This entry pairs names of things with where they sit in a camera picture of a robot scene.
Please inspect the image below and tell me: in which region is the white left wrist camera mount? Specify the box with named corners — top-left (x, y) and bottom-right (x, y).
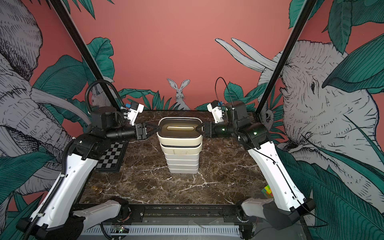
top-left (124, 101), bottom-right (145, 126)

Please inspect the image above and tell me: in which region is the black frame post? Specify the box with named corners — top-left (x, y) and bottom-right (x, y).
top-left (255, 0), bottom-right (317, 118)
top-left (49, 0), bottom-right (121, 111)

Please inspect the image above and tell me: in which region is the small circuit board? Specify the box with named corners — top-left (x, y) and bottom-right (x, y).
top-left (111, 226), bottom-right (130, 235)

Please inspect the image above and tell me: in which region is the black right frame post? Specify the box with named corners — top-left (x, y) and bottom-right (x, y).
top-left (255, 0), bottom-right (317, 118)

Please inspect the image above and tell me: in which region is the grey lid white tissue box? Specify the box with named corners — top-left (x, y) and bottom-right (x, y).
top-left (169, 169), bottom-right (199, 174)

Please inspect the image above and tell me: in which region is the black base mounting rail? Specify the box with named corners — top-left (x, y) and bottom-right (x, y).
top-left (71, 203), bottom-right (302, 224)

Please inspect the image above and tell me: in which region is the black left frame post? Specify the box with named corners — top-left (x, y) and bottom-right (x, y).
top-left (49, 0), bottom-right (121, 111)

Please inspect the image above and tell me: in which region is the black corrugated cable conduit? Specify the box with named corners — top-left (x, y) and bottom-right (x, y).
top-left (22, 79), bottom-right (124, 240)

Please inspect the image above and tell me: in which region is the colourful puzzle cube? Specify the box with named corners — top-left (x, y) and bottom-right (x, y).
top-left (261, 185), bottom-right (274, 199)

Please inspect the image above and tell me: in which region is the dark brown lid tissue box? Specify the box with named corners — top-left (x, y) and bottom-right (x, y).
top-left (157, 117), bottom-right (203, 147)
top-left (160, 144), bottom-right (203, 155)

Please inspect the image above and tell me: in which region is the small brass coins pile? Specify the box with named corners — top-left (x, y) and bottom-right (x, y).
top-left (91, 186), bottom-right (103, 194)

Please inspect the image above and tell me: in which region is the white slotted cable duct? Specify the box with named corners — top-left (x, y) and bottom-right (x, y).
top-left (77, 224), bottom-right (241, 237)

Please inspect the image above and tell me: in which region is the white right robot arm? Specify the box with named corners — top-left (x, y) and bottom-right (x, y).
top-left (195, 122), bottom-right (316, 230)

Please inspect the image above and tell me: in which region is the wood lid white tissue box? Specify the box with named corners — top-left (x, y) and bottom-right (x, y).
top-left (165, 154), bottom-right (200, 161)

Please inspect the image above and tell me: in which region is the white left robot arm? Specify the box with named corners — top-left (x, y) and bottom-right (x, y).
top-left (17, 103), bottom-right (160, 240)

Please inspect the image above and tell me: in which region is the checkerboard calibration plate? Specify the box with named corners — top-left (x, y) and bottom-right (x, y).
top-left (96, 142), bottom-right (128, 173)

